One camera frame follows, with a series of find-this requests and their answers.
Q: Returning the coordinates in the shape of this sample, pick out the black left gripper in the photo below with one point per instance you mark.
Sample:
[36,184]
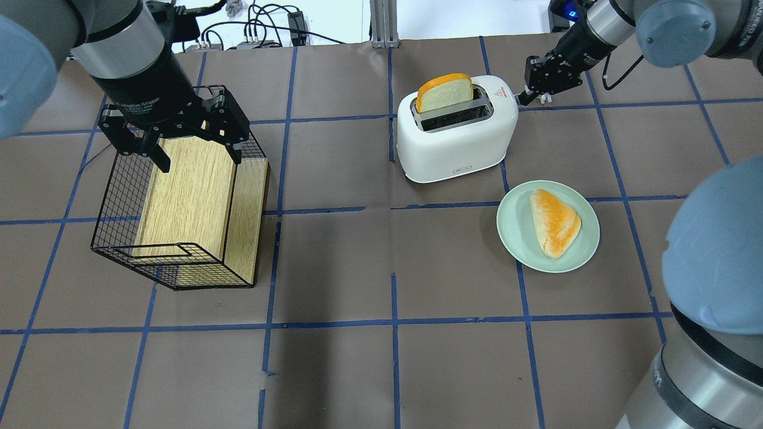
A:
[145,87]

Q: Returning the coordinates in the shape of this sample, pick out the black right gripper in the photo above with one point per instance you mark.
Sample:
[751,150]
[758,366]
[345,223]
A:
[573,47]

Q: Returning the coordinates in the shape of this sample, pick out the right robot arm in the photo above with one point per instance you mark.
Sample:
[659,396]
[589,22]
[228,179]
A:
[386,303]

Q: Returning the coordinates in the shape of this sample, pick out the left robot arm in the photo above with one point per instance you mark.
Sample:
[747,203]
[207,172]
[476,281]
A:
[126,46]

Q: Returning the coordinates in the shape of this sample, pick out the white toaster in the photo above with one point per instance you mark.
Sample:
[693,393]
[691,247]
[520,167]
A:
[459,139]

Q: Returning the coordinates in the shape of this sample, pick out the bread slice in toaster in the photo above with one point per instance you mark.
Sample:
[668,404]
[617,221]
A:
[444,91]

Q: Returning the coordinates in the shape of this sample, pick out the light wooden board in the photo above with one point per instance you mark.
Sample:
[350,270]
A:
[186,210]

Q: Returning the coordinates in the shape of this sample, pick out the pale green plate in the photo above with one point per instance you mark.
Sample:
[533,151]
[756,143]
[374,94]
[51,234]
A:
[516,231]

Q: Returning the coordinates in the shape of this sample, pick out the toasted bread on plate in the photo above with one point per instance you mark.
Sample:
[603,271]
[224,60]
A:
[556,225]

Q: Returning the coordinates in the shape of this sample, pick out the black power adapter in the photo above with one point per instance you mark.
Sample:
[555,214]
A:
[298,29]

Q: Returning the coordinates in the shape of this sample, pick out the black wire mesh basket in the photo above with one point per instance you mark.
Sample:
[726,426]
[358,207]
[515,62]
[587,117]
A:
[120,214]

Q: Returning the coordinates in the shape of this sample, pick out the aluminium frame post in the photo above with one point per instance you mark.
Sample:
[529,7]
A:
[384,24]

